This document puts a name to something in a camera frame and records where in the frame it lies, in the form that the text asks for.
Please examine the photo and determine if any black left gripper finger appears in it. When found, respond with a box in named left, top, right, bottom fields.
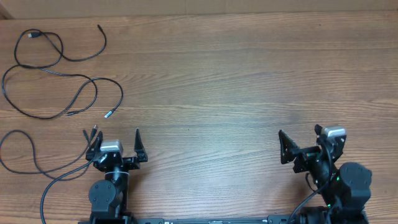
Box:
left=85, top=131, right=103, bottom=161
left=134, top=128, right=148, bottom=162

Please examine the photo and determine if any black usb cable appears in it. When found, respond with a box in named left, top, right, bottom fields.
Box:
left=0, top=124, right=99, bottom=182
left=1, top=63, right=124, bottom=120
left=13, top=24, right=108, bottom=70

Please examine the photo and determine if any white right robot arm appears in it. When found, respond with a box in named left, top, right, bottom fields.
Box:
left=278, top=124, right=373, bottom=223

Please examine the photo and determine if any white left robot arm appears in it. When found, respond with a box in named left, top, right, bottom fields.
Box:
left=86, top=129, right=148, bottom=224

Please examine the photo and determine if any cardboard back wall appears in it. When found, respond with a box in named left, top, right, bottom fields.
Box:
left=1, top=0, right=397, bottom=19

